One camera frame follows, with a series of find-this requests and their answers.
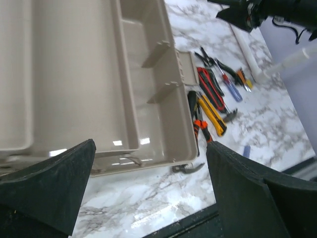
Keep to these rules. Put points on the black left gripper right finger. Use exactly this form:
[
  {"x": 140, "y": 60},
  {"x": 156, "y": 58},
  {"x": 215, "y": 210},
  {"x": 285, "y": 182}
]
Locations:
[{"x": 255, "y": 201}]

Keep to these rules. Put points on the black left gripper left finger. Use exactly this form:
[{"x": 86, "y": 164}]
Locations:
[{"x": 43, "y": 200}]

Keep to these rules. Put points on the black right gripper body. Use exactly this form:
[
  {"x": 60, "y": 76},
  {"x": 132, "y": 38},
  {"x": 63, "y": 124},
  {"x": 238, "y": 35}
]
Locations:
[{"x": 249, "y": 14}]

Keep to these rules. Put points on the red black utility knife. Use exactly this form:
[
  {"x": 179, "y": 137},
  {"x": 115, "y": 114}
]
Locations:
[{"x": 210, "y": 87}]

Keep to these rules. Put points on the yellow utility knife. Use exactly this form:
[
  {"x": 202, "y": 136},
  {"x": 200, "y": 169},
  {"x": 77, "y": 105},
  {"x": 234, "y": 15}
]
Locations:
[{"x": 212, "y": 114}]

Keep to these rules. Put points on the orange black pliers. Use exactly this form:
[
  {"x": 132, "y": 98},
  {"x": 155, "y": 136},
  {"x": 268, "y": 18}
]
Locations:
[{"x": 200, "y": 124}]

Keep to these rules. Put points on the beige plastic tool box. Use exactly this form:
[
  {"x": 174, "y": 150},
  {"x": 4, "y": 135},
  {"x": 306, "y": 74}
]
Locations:
[{"x": 107, "y": 70}]

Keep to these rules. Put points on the orange screwdriver bit set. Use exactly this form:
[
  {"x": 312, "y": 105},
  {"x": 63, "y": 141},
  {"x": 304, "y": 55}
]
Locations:
[{"x": 246, "y": 83}]

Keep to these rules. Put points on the black metal base frame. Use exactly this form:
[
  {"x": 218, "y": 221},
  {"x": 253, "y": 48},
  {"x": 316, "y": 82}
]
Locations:
[{"x": 206, "y": 223}]

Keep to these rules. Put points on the blue handle small screwdriver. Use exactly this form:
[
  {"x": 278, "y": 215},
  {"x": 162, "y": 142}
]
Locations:
[{"x": 246, "y": 152}]

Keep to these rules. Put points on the black handle claw hammer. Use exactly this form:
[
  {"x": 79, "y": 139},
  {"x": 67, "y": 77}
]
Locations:
[{"x": 189, "y": 168}]

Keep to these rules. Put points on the red blue handle screwdriver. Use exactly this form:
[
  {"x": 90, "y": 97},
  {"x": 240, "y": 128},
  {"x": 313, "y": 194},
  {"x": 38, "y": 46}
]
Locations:
[{"x": 234, "y": 92}]

